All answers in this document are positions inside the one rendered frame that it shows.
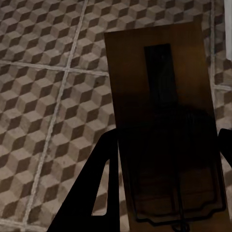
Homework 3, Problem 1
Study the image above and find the mousetrap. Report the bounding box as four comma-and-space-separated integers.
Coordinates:
104, 21, 232, 232

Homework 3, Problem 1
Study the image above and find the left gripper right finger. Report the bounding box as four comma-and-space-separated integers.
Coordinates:
218, 129, 232, 168

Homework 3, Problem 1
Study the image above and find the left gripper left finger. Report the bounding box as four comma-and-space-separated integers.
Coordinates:
47, 129, 120, 232

